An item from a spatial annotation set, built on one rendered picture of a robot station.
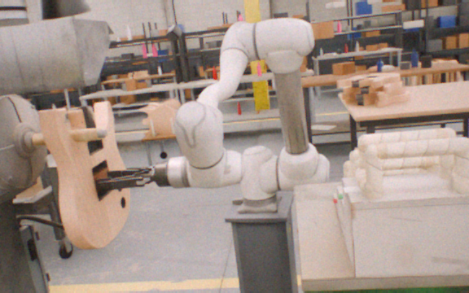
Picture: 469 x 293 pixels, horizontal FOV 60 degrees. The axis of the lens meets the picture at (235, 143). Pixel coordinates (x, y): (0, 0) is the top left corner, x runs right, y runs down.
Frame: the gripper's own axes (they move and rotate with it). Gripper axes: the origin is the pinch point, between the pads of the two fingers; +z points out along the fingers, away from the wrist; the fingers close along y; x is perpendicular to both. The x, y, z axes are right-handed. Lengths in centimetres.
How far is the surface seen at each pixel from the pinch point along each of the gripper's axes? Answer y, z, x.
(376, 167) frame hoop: -29, -71, 5
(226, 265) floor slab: 137, -4, -105
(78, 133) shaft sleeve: -10.1, -0.8, 15.7
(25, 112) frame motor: -5.4, 15.7, 22.4
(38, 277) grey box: 9, 35, -35
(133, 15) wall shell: 1086, 364, 190
